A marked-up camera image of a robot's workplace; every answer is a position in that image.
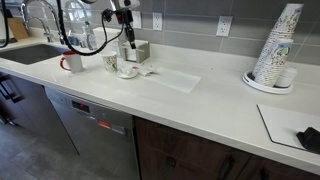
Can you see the dark wood cabinet door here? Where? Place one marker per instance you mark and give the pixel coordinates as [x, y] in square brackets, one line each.
[283, 171]
[180, 153]

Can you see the stainless steel dishwasher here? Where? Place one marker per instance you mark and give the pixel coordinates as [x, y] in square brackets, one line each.
[100, 133]

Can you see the small white espresso cup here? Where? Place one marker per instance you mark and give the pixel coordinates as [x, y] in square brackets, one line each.
[126, 70]

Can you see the short patterned paper cup stack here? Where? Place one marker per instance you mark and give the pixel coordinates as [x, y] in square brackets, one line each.
[278, 63]

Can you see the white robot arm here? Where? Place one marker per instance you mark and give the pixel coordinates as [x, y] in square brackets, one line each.
[116, 2]

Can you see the tall patterned paper cup stack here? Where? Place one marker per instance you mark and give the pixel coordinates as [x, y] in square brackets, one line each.
[283, 30]

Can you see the chrome faucet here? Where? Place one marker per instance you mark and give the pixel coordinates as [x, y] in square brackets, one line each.
[43, 20]

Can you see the white flat mat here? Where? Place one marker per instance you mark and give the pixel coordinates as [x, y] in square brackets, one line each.
[280, 125]

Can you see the dark wood sink cabinet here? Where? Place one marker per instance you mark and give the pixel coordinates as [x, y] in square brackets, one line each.
[30, 110]

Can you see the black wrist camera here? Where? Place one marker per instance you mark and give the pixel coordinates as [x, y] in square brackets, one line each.
[107, 15]

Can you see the round white tray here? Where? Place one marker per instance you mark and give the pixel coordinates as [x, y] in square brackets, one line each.
[253, 84]

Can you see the stainless steel sink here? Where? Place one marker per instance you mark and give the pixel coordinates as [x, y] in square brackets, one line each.
[31, 53]

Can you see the crumpled white paper napkin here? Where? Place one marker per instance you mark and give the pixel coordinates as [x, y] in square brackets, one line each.
[147, 70]

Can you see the flat white paper napkin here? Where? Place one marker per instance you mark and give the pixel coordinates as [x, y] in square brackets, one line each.
[175, 79]

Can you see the wooden cutting board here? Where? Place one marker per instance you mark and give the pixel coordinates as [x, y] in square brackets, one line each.
[17, 28]

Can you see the white wall switch plate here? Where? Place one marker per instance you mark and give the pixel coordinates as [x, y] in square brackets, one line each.
[136, 19]

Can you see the clear water bottle green cap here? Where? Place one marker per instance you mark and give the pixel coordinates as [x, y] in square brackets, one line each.
[89, 36]

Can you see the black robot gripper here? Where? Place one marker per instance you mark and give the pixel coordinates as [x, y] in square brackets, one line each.
[124, 16]

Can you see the metal napkin dispenser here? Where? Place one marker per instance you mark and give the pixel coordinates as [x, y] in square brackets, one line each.
[141, 51]

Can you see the white wall outlet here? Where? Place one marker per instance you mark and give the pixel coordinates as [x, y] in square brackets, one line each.
[157, 21]
[224, 26]

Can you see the white saucer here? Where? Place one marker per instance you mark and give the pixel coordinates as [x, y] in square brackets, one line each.
[127, 76]

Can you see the black object on mat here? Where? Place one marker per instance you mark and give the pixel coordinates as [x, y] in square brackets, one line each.
[310, 138]

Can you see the clear soap bottle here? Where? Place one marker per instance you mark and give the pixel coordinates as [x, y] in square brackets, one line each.
[76, 38]

